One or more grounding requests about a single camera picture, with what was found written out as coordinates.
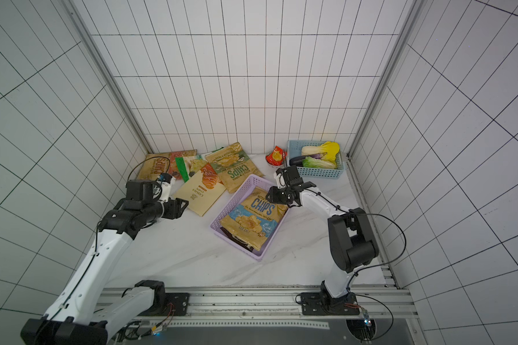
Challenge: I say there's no beige cassava chips bag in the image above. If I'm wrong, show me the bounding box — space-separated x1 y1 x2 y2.
174 163 226 216

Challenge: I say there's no blue kettle chips bag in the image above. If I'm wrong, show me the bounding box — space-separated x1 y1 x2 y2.
220 187 289 251

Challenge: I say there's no brown Kettle sea salt bag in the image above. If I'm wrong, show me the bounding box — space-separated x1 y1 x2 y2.
220 227 259 254

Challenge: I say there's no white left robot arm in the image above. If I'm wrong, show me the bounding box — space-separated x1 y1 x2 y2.
20 173 188 344

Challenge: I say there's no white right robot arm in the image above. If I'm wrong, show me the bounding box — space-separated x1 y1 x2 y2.
267 166 379 316

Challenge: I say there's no purple plastic basket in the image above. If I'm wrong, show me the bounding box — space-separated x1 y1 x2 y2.
210 175 289 261

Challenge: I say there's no blue plastic basket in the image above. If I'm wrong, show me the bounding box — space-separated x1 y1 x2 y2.
286 139 345 179

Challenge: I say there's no green white chips bag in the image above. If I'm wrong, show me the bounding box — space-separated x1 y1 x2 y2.
176 152 217 182

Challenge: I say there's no red kettle chips bag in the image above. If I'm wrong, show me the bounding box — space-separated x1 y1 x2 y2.
137 149 197 181

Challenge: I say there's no green kettle chips bag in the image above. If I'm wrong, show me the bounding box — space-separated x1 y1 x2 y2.
205 142 264 193

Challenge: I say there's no purple toy eggplant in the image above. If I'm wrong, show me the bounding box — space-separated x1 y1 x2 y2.
289 153 324 167

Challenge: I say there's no red snack cup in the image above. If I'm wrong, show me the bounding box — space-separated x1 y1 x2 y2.
266 146 287 167

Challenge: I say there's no green toy lettuce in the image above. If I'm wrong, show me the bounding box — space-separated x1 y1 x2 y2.
302 156 337 170

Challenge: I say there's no yellow toy cabbage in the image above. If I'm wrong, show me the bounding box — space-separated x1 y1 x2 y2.
302 142 340 162

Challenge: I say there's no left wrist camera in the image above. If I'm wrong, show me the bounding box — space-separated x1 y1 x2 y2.
154 172 174 202

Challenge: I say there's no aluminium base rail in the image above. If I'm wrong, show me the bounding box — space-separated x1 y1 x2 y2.
98 286 415 331

